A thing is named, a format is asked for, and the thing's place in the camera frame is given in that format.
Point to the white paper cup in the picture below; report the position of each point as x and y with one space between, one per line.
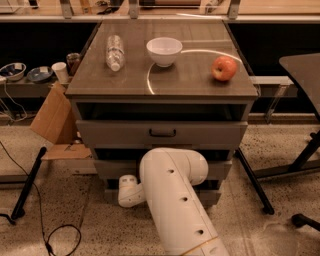
60 70

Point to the flat cardboard piece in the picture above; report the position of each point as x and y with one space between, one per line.
67 152

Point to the black pole left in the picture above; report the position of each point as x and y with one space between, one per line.
18 210

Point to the clear plastic water bottle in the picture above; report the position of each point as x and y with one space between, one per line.
115 53

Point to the grey drawer cabinet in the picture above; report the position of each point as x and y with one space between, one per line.
143 91

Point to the black stand leg right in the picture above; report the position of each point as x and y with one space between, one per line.
267 207

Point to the blue bowl left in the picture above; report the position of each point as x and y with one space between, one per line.
13 71

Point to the red apple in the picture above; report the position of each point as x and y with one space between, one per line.
223 68

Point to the blue bowl right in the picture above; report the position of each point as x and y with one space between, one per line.
40 74

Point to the dark round side table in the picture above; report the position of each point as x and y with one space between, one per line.
304 71

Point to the blue bowl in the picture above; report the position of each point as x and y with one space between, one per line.
13 71
40 74

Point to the cardboard box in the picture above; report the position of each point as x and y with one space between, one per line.
55 120

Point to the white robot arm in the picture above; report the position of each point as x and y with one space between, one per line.
165 183

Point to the brown glass jar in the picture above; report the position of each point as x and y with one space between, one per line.
73 61

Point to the black caster foot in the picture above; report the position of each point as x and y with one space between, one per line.
300 220

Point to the white bowl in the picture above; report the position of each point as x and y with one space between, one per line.
164 50

